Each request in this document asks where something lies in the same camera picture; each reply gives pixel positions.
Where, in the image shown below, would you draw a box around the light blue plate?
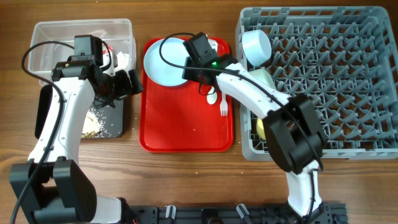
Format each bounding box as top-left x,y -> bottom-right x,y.
144,37 -> 189,87

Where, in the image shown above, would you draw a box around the white napkin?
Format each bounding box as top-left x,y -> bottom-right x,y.
111,51 -> 130,71

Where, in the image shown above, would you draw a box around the white plastic spoon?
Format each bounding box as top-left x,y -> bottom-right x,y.
206,86 -> 217,105

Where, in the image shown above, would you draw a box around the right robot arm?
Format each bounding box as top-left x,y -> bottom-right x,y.
183,54 -> 327,222

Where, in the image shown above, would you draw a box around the grey dishwasher rack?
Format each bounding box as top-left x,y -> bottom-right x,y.
235,6 -> 397,160

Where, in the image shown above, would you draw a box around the rice and food scraps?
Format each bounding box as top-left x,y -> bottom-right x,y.
81,108 -> 104,138

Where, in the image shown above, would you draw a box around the black waste tray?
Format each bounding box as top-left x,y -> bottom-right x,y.
34,85 -> 124,139

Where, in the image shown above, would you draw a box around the clear plastic waste bin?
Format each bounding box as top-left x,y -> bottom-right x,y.
27,19 -> 136,79

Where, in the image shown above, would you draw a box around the red serving tray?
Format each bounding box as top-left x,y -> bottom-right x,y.
139,37 -> 234,153

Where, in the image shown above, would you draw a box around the light green bowl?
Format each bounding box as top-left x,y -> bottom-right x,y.
249,68 -> 276,90

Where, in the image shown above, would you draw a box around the yellow plastic cup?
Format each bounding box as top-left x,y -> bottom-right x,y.
256,118 -> 266,140

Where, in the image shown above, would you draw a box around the white plastic fork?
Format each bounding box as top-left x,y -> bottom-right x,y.
220,92 -> 228,116

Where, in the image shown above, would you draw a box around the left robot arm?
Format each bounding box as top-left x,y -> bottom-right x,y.
10,60 -> 143,223

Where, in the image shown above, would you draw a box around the light blue bowl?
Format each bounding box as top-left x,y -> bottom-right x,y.
242,30 -> 272,67

